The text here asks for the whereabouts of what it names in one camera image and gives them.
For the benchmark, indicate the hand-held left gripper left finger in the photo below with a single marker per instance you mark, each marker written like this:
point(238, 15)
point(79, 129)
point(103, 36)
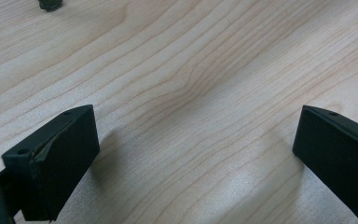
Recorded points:
point(52, 161)

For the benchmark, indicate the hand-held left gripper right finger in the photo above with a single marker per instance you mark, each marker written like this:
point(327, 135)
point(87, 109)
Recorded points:
point(338, 161)

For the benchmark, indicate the black desktop shelf riser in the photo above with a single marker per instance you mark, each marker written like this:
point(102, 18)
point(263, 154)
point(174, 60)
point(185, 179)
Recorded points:
point(50, 3)

